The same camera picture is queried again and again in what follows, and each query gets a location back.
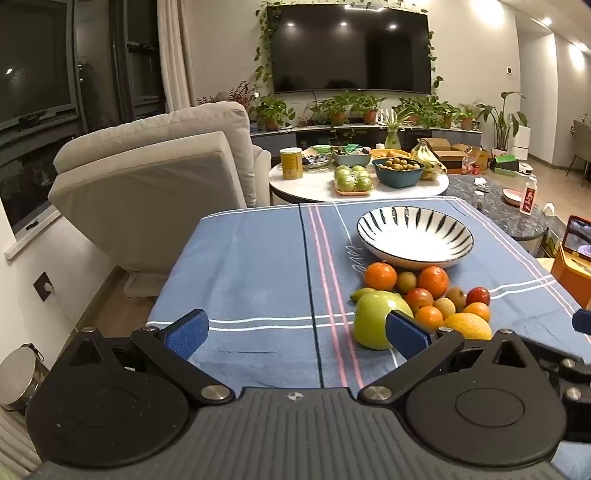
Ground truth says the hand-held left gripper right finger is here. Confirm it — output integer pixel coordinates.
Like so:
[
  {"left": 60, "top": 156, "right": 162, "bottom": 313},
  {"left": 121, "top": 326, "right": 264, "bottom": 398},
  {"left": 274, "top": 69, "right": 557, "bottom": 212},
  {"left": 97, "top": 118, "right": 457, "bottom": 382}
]
[{"left": 358, "top": 309, "right": 542, "bottom": 407}]

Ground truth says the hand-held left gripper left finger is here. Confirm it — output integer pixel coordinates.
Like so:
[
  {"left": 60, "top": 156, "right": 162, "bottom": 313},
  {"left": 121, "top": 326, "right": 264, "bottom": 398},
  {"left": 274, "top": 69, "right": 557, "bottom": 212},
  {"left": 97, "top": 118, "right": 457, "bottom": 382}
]
[{"left": 60, "top": 308, "right": 236, "bottom": 406}]

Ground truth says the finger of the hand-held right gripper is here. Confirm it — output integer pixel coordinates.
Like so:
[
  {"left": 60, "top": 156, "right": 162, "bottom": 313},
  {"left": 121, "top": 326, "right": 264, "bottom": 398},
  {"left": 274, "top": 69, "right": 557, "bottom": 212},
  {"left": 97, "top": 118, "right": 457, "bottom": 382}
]
[{"left": 531, "top": 308, "right": 591, "bottom": 444}]

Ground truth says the large green apple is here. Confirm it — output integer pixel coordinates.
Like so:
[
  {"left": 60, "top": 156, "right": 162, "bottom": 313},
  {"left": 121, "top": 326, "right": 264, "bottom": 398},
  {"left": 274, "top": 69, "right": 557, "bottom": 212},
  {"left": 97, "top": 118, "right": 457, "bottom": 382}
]
[{"left": 353, "top": 291, "right": 416, "bottom": 350}]

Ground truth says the small red apple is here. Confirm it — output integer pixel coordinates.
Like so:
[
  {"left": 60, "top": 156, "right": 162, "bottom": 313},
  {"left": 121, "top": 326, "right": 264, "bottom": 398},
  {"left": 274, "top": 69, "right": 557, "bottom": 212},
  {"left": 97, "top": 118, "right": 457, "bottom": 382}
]
[{"left": 404, "top": 287, "right": 435, "bottom": 313}]

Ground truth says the large orange mandarin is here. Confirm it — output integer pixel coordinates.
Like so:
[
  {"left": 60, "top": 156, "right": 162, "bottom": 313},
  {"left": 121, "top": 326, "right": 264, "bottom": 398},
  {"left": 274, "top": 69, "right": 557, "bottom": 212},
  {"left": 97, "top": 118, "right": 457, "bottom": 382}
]
[
  {"left": 418, "top": 266, "right": 450, "bottom": 296},
  {"left": 364, "top": 261, "right": 398, "bottom": 291}
]

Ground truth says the yellow citrus fruit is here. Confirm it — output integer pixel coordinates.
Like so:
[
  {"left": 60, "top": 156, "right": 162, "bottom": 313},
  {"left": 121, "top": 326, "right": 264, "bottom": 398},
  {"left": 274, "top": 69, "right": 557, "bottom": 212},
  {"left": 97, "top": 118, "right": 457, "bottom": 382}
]
[{"left": 442, "top": 312, "right": 493, "bottom": 341}]

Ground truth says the striped ceramic plate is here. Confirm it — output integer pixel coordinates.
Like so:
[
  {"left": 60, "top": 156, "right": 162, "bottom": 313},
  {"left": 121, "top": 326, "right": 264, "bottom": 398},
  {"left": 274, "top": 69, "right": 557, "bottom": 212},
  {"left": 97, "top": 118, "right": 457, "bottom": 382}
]
[{"left": 356, "top": 206, "right": 475, "bottom": 271}]

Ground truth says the orange storage box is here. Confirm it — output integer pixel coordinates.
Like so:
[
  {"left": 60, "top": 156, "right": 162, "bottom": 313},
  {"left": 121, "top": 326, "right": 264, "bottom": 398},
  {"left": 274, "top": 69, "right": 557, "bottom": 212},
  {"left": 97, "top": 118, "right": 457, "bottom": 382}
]
[{"left": 551, "top": 244, "right": 591, "bottom": 311}]

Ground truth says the blue striped tablecloth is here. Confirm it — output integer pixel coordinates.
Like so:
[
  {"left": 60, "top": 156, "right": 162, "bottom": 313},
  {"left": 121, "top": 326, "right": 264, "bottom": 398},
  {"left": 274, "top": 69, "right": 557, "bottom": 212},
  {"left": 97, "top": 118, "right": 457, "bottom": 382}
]
[{"left": 147, "top": 196, "right": 591, "bottom": 480}]

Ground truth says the white paper bag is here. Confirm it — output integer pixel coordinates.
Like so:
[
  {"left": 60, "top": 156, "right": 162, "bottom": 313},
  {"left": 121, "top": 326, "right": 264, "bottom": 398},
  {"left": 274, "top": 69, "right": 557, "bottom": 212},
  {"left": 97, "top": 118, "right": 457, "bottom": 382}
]
[{"left": 540, "top": 203, "right": 566, "bottom": 257}]

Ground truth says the dark marble table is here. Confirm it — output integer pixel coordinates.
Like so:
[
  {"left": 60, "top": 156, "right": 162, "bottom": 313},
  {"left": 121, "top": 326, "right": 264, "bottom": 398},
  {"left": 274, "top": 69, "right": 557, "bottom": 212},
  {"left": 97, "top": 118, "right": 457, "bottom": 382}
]
[{"left": 443, "top": 174, "right": 550, "bottom": 252}]

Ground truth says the white bottle red label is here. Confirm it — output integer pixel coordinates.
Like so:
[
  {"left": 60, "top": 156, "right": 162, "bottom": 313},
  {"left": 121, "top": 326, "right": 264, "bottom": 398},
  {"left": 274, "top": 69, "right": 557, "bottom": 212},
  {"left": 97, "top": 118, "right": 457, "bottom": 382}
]
[{"left": 519, "top": 176, "right": 539, "bottom": 215}]

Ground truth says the pink tray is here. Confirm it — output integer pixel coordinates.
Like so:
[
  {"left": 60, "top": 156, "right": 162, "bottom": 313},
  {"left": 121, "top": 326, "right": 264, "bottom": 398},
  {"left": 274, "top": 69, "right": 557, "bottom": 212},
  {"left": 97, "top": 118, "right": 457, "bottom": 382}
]
[{"left": 333, "top": 178, "right": 374, "bottom": 198}]

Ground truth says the teal bowl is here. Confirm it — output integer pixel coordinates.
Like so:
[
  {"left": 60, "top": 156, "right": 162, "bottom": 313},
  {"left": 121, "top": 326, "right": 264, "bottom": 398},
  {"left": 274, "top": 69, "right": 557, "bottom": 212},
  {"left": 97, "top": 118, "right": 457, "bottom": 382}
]
[{"left": 372, "top": 159, "right": 426, "bottom": 189}]

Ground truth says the beige recliner sofa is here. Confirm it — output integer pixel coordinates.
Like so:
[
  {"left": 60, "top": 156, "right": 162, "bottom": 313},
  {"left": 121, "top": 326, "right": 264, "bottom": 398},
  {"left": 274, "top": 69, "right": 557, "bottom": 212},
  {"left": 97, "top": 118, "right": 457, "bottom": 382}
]
[{"left": 48, "top": 102, "right": 273, "bottom": 273}]

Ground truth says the pile of longans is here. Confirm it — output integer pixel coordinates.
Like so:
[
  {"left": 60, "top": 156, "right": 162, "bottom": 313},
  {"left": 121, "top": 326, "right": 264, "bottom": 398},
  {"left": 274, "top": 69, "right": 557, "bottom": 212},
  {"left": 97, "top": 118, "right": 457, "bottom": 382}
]
[{"left": 376, "top": 157, "right": 421, "bottom": 172}]

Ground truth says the metal trash can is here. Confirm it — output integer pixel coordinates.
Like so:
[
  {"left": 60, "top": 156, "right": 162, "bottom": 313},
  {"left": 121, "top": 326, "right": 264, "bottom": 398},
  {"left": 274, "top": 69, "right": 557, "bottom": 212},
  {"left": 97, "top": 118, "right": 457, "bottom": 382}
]
[{"left": 0, "top": 344, "right": 49, "bottom": 413}]

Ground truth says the round white table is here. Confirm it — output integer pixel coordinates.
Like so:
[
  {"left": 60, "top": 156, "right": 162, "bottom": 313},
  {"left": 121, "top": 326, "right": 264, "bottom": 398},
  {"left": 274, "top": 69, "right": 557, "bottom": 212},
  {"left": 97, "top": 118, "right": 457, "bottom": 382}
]
[{"left": 269, "top": 159, "right": 450, "bottom": 205}]

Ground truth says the grey dining chair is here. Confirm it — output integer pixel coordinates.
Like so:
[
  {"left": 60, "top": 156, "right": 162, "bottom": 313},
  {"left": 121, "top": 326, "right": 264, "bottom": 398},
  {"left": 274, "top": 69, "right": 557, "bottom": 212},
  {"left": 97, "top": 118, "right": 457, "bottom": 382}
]
[{"left": 566, "top": 119, "right": 591, "bottom": 176}]

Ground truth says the green box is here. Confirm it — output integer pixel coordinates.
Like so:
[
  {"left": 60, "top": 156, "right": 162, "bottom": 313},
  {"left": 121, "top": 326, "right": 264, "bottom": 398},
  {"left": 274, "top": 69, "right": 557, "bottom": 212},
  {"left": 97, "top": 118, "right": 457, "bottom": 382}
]
[{"left": 492, "top": 154, "right": 520, "bottom": 176}]

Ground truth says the banana bunch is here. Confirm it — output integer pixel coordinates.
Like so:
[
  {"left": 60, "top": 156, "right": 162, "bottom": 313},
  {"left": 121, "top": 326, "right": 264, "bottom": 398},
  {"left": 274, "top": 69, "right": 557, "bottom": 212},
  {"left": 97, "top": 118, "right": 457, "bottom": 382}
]
[{"left": 410, "top": 138, "right": 450, "bottom": 181}]

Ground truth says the open cardboard box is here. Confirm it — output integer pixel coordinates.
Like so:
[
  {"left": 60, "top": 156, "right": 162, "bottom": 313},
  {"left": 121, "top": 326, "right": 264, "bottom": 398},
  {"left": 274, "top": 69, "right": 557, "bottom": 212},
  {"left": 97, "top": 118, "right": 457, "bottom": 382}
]
[
  {"left": 436, "top": 148, "right": 481, "bottom": 174},
  {"left": 422, "top": 137, "right": 467, "bottom": 160}
]

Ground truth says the grey-green bowl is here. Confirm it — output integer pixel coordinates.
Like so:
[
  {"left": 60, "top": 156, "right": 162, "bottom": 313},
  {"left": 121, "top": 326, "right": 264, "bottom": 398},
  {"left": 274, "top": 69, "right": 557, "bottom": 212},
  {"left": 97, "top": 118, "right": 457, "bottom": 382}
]
[{"left": 332, "top": 150, "right": 371, "bottom": 167}]

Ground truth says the white air purifier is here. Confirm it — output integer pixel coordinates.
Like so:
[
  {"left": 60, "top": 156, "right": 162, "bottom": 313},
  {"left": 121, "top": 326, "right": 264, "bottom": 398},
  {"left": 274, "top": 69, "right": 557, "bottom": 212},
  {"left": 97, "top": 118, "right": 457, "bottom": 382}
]
[{"left": 508, "top": 124, "right": 530, "bottom": 160}]

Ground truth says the glass vase with plant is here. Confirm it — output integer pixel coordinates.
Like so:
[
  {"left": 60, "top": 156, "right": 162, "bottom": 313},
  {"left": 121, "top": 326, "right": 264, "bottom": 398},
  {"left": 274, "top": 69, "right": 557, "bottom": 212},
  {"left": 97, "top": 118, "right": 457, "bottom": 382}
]
[{"left": 382, "top": 107, "right": 415, "bottom": 151}]

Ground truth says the yellow can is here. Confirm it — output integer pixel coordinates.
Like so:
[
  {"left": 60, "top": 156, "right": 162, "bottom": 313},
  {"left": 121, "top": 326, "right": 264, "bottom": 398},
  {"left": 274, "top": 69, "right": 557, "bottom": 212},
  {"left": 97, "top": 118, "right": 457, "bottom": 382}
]
[{"left": 280, "top": 147, "right": 304, "bottom": 181}]

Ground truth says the tall leafy plant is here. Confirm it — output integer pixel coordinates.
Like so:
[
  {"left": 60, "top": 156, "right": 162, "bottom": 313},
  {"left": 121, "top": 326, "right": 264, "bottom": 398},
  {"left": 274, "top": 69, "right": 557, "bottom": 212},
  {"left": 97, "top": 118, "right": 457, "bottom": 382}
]
[{"left": 478, "top": 91, "right": 528, "bottom": 153}]

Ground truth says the potted green plant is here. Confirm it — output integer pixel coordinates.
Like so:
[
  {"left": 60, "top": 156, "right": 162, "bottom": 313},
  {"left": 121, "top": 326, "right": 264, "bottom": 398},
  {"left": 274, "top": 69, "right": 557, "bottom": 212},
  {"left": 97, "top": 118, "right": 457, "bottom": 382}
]
[
  {"left": 252, "top": 96, "right": 296, "bottom": 132},
  {"left": 351, "top": 92, "right": 386, "bottom": 125},
  {"left": 427, "top": 99, "right": 460, "bottom": 130},
  {"left": 397, "top": 96, "right": 430, "bottom": 125},
  {"left": 309, "top": 92, "right": 354, "bottom": 126},
  {"left": 457, "top": 104, "right": 481, "bottom": 131}
]

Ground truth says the grey television cabinet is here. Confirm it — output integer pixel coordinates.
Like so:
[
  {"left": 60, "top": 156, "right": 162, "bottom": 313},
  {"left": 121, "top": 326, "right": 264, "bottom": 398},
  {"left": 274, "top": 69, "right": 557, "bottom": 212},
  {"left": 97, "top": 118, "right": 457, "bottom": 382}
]
[{"left": 249, "top": 122, "right": 483, "bottom": 151}]

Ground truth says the red berry plant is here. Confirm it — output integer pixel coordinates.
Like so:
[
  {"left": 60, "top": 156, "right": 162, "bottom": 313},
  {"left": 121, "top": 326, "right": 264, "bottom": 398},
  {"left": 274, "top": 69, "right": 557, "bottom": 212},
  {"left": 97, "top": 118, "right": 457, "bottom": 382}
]
[{"left": 198, "top": 80, "right": 257, "bottom": 109}]

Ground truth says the beige curtain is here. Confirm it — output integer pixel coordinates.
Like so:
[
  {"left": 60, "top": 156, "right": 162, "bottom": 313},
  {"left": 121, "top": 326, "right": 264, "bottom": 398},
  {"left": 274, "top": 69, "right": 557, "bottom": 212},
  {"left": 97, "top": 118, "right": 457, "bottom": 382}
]
[{"left": 157, "top": 0, "right": 197, "bottom": 112}]

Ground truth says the dark window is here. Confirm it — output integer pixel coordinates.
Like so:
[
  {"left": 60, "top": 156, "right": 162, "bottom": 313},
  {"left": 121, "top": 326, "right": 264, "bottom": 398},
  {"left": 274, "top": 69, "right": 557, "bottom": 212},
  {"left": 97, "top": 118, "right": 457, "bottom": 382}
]
[{"left": 0, "top": 0, "right": 167, "bottom": 250}]

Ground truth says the dark wall socket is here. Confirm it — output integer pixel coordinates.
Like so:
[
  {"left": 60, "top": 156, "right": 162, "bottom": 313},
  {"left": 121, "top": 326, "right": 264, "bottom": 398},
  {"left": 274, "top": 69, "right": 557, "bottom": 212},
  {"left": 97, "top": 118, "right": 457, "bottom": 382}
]
[{"left": 33, "top": 272, "right": 55, "bottom": 302}]

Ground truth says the wall television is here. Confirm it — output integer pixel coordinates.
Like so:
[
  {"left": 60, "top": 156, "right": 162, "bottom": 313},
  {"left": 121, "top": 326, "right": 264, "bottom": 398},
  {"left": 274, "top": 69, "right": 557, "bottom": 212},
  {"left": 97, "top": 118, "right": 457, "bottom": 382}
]
[{"left": 267, "top": 4, "right": 432, "bottom": 95}]

